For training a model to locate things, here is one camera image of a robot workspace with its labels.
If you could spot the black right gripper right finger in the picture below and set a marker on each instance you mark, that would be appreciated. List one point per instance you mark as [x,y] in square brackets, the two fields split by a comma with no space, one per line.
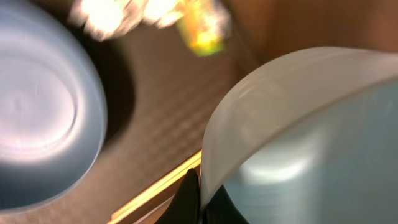
[221,210]

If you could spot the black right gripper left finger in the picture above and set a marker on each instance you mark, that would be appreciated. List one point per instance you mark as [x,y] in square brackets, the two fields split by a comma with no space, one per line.
[184,207]

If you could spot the small light blue saucer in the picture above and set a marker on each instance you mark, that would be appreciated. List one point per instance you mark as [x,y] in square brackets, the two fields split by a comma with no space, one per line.
[309,137]

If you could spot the large dark blue plate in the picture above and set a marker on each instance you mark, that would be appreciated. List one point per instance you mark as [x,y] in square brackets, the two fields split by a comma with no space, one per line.
[53,108]

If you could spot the dark brown serving tray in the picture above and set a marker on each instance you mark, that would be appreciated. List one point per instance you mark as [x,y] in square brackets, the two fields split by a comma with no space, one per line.
[159,98]

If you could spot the yellow snack wrapper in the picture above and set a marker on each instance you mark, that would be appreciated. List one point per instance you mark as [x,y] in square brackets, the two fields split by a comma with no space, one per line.
[204,26]

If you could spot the crumpled white tissue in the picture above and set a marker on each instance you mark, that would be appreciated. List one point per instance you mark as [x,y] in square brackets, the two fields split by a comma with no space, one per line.
[108,19]

